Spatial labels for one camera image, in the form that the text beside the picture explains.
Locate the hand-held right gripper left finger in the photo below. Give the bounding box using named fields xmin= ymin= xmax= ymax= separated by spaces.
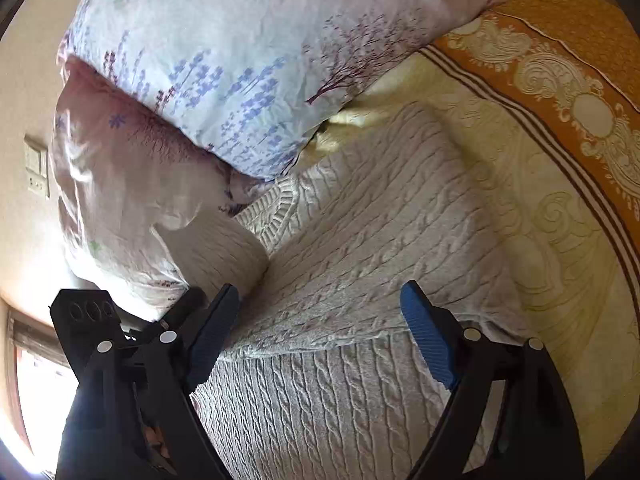
xmin=55 ymin=283 xmax=240 ymax=480

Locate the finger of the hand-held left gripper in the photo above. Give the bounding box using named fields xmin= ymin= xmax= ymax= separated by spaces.
xmin=150 ymin=287 xmax=208 ymax=336

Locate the beige cable knit sweater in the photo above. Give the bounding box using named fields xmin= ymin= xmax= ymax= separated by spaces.
xmin=165 ymin=102 xmax=538 ymax=480

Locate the floral print pillow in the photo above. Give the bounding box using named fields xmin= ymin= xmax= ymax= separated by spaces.
xmin=50 ymin=55 xmax=281 ymax=323
xmin=65 ymin=0 xmax=533 ymax=182

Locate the yellow patterned bed sheet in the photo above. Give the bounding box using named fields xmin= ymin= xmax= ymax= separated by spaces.
xmin=295 ymin=15 xmax=640 ymax=476

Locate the white wall switch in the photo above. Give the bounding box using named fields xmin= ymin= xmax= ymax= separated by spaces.
xmin=24 ymin=134 xmax=49 ymax=175

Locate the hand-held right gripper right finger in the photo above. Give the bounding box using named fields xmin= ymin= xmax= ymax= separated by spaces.
xmin=400 ymin=280 xmax=586 ymax=480

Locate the orange textured blanket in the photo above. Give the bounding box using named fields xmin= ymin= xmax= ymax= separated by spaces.
xmin=475 ymin=0 xmax=640 ymax=111

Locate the white wall socket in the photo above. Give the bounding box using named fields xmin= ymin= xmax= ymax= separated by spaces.
xmin=27 ymin=172 xmax=51 ymax=200

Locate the wooden framed window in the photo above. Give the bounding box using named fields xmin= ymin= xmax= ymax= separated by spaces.
xmin=5 ymin=310 xmax=76 ymax=476

